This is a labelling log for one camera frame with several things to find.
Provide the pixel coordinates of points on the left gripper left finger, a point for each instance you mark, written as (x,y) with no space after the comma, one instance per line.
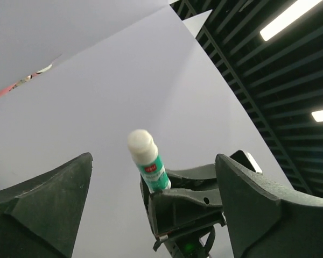
(40,217)

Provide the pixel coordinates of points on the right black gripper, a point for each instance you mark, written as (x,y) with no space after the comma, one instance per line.
(184,214)

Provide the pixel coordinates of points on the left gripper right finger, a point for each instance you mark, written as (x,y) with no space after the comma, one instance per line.
(265,218)

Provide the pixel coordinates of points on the green white glue stick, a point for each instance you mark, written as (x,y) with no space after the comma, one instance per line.
(145,155)

